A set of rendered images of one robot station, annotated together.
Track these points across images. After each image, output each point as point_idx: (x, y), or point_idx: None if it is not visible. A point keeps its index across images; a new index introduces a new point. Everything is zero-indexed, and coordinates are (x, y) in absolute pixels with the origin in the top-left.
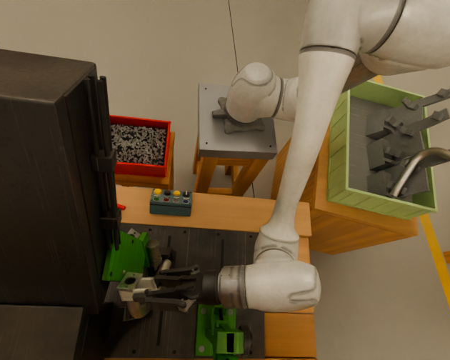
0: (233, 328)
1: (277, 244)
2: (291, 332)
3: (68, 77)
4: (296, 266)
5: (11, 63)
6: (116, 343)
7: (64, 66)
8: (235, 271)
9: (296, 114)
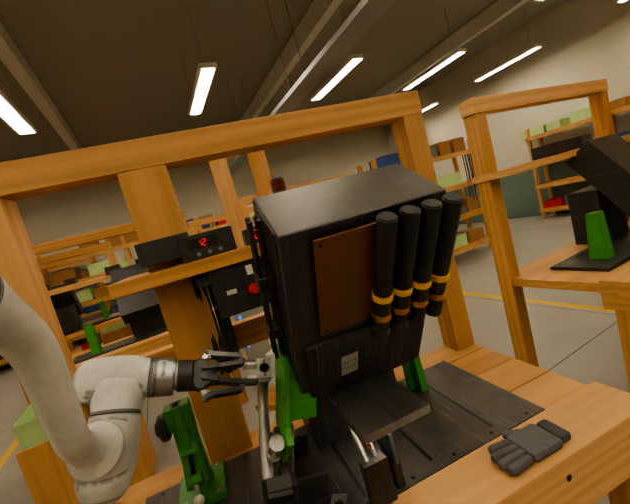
0: (173, 429)
1: (105, 419)
2: None
3: (270, 213)
4: (95, 370)
5: (317, 207)
6: (300, 434)
7: (287, 220)
8: (159, 366)
9: (42, 324)
